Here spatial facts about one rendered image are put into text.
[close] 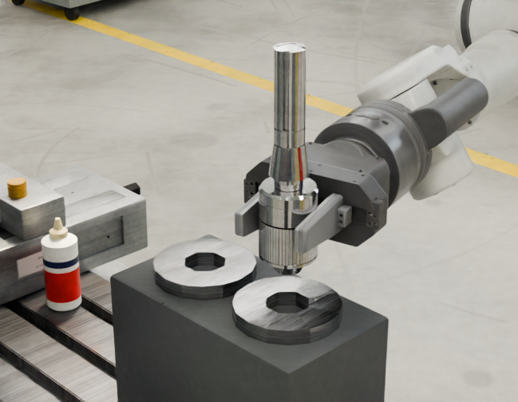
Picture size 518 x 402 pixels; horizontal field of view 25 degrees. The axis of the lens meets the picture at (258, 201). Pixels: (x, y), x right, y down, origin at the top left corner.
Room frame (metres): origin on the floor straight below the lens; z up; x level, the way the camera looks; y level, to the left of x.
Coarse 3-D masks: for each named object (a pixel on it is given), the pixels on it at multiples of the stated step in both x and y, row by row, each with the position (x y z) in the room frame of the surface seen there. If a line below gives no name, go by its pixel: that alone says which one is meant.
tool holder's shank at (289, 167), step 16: (288, 48) 0.82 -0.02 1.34; (304, 48) 0.82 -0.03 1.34; (288, 64) 0.81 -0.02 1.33; (304, 64) 0.82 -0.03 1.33; (288, 80) 0.82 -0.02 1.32; (304, 80) 0.82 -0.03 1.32; (288, 96) 0.82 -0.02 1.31; (304, 96) 0.82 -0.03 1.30; (288, 112) 0.82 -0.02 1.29; (304, 112) 0.82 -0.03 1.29; (288, 128) 0.82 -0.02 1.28; (304, 128) 0.82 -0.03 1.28; (288, 144) 0.81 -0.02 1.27; (304, 144) 0.82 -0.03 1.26; (272, 160) 0.82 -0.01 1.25; (288, 160) 0.81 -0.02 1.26; (304, 160) 0.82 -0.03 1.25; (272, 176) 0.82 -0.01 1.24; (288, 176) 0.81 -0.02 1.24; (304, 176) 0.81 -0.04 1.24
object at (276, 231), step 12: (264, 204) 0.81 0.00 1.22; (264, 216) 0.81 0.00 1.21; (276, 216) 0.80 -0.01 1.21; (288, 216) 0.80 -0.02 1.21; (300, 216) 0.80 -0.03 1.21; (264, 228) 0.81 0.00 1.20; (276, 228) 0.80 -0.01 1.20; (288, 228) 0.80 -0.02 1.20; (264, 240) 0.81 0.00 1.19; (276, 240) 0.80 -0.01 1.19; (288, 240) 0.80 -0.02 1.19; (264, 252) 0.81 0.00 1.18; (276, 252) 0.80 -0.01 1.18; (288, 252) 0.80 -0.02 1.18; (312, 252) 0.81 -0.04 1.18; (276, 264) 0.80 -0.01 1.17; (288, 264) 0.80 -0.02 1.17; (300, 264) 0.80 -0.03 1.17
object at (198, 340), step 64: (192, 256) 0.91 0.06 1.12; (256, 256) 0.93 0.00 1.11; (128, 320) 0.88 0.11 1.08; (192, 320) 0.82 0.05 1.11; (256, 320) 0.80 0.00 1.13; (320, 320) 0.80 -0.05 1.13; (384, 320) 0.82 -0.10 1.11; (128, 384) 0.88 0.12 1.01; (192, 384) 0.82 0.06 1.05; (256, 384) 0.76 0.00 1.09; (320, 384) 0.76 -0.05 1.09; (384, 384) 0.82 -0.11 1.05
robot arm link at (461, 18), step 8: (464, 0) 1.25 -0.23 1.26; (472, 0) 1.24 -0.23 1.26; (456, 8) 1.25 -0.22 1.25; (464, 8) 1.24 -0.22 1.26; (456, 16) 1.24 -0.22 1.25; (464, 16) 1.23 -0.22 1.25; (456, 24) 1.24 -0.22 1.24; (464, 24) 1.23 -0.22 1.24; (456, 32) 1.24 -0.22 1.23; (464, 32) 1.23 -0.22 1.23; (464, 40) 1.23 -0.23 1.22; (464, 48) 1.23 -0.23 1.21
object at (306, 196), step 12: (264, 180) 0.83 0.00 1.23; (312, 180) 0.83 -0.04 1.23; (264, 192) 0.81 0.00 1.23; (276, 192) 0.81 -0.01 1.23; (288, 192) 0.81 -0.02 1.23; (300, 192) 0.81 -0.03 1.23; (312, 192) 0.81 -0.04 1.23; (276, 204) 0.80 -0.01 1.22; (288, 204) 0.80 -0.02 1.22; (300, 204) 0.80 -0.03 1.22; (312, 204) 0.81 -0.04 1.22
